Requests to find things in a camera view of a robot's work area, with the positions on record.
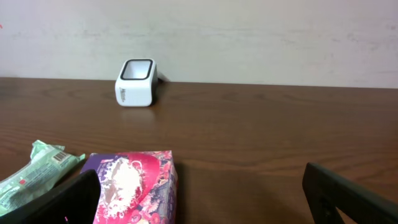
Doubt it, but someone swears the teal snack wrapper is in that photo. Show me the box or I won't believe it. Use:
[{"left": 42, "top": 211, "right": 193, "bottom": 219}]
[{"left": 1, "top": 140, "right": 85, "bottom": 216}]

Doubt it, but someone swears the white barcode scanner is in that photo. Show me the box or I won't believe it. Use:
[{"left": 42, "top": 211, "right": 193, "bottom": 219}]
[{"left": 114, "top": 58, "right": 158, "bottom": 107}]

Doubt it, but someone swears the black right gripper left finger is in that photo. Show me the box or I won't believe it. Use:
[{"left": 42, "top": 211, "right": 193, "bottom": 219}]
[{"left": 1, "top": 169, "right": 101, "bottom": 224}]

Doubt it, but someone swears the purple red snack packet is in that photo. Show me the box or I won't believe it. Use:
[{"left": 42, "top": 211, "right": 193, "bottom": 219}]
[{"left": 81, "top": 151, "right": 178, "bottom": 224}]

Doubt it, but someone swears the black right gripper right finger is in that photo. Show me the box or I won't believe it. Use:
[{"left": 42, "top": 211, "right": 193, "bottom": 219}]
[{"left": 302, "top": 162, "right": 397, "bottom": 223}]

